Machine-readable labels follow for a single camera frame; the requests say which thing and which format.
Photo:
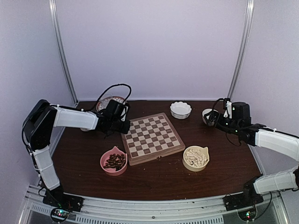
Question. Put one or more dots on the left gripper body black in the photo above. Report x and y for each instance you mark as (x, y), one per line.
(116, 127)

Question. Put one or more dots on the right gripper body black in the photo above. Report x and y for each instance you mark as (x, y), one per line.
(233, 125)

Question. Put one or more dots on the wooden chess board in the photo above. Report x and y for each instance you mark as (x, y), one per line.
(151, 137)

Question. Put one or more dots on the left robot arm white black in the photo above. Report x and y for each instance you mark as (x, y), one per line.
(38, 126)

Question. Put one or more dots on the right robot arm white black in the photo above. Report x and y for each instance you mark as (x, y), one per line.
(276, 152)

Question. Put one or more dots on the patterned ceramic plate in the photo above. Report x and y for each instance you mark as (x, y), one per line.
(111, 103)

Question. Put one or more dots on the clear drinking glass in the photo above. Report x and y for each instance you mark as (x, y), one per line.
(105, 99)

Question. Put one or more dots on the cream ribbed mug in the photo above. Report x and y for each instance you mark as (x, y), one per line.
(84, 129)

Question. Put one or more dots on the pink bowl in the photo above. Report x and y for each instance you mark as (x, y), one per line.
(114, 162)

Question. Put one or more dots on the small cream round bowl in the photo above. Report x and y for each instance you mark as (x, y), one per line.
(205, 117)

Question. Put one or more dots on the cream spouted bowl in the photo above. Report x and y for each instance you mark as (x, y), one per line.
(196, 158)

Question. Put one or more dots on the white scalloped bowl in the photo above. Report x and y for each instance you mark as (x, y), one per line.
(180, 110)

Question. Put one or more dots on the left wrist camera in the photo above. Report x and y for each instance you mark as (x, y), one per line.
(124, 113)

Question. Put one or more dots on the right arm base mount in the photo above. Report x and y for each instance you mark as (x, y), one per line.
(243, 204)

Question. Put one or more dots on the front aluminium rail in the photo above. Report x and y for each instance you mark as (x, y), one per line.
(209, 210)

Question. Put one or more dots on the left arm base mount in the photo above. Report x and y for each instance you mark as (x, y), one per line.
(63, 204)

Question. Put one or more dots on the right aluminium frame post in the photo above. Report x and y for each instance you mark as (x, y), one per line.
(242, 49)

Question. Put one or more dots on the aluminium frame post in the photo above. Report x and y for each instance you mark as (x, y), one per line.
(61, 51)
(242, 49)

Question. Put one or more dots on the left aluminium frame post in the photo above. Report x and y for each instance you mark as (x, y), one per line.
(61, 51)

